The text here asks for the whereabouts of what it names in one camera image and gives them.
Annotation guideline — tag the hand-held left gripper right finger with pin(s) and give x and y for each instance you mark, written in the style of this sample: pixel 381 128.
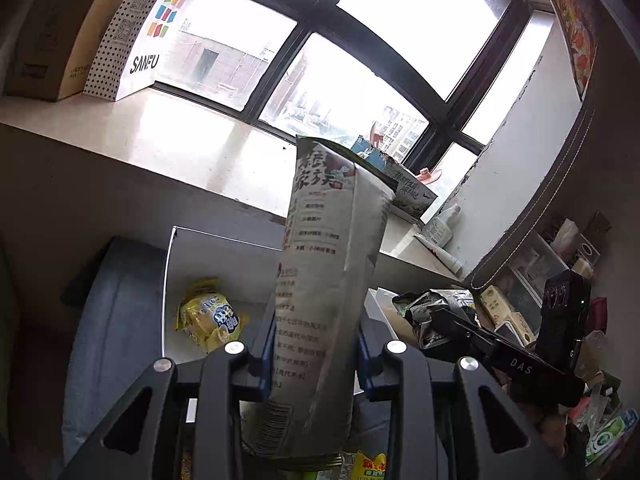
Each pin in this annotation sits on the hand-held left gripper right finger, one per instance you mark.
pixel 363 367

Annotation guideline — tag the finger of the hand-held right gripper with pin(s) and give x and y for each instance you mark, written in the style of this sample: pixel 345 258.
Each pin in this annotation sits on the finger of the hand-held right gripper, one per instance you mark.
pixel 457 327

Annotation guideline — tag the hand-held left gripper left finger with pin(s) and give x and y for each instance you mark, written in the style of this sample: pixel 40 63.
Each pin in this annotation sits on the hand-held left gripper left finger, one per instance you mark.
pixel 263 377

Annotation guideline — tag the dark snack packet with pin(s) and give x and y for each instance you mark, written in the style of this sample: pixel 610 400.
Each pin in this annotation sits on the dark snack packet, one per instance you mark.
pixel 435 310

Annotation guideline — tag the tall grey snack packet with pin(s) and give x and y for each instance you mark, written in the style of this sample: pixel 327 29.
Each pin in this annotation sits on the tall grey snack packet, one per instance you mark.
pixel 325 310

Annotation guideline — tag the yellow green-label snack packet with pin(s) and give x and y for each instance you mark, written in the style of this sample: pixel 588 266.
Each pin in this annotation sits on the yellow green-label snack packet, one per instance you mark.
pixel 367 466

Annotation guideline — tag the white cardboard box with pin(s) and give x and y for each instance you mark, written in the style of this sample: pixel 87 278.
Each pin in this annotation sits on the white cardboard box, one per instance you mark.
pixel 220 265

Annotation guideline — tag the beige carton box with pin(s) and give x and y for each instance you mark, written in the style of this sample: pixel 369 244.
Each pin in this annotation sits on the beige carton box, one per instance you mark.
pixel 505 315

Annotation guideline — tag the clear plastic drawer cabinet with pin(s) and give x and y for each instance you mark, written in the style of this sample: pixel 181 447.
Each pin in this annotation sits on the clear plastic drawer cabinet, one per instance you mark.
pixel 537 265

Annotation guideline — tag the white tube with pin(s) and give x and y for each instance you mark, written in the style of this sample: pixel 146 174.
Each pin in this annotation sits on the white tube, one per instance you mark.
pixel 440 255

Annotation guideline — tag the yellow puffed snack packet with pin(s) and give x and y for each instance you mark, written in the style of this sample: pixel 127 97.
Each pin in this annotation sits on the yellow puffed snack packet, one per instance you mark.
pixel 210 317

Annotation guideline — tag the white plastic bottle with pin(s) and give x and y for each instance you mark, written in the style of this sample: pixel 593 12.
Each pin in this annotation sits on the white plastic bottle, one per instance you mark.
pixel 440 227

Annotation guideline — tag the green white packet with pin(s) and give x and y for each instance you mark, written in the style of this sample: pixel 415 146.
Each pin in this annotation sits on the green white packet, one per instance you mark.
pixel 605 437

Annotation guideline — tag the printed landscape tissue box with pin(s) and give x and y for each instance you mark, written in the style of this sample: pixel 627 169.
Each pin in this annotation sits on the printed landscape tissue box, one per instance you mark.
pixel 400 185

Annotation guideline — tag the blue tablecloth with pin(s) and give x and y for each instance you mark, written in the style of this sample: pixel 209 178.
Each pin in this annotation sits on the blue tablecloth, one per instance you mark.
pixel 110 330

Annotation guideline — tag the white polka-dot shopping bag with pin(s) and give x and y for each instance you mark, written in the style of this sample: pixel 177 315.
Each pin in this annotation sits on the white polka-dot shopping bag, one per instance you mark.
pixel 140 25

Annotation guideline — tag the light cardboard box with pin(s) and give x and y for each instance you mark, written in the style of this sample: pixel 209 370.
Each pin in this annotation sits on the light cardboard box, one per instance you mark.
pixel 92 35

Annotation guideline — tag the brown cardboard box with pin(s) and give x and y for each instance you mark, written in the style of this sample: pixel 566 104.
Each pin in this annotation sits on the brown cardboard box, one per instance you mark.
pixel 40 35

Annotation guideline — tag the orange wall poster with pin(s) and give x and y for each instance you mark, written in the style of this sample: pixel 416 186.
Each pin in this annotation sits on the orange wall poster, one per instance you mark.
pixel 575 15

